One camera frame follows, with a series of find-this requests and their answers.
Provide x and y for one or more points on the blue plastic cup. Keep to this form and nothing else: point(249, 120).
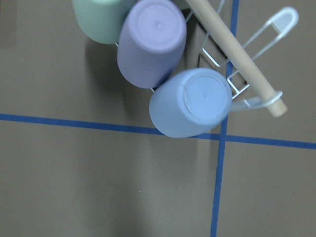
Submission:
point(190, 103)

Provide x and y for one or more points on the green plastic cup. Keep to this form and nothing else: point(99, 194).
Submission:
point(102, 20)

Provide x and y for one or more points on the purple plastic cup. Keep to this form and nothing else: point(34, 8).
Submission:
point(151, 42)

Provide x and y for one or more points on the white wire cup rack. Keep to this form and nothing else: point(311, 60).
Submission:
point(266, 95)

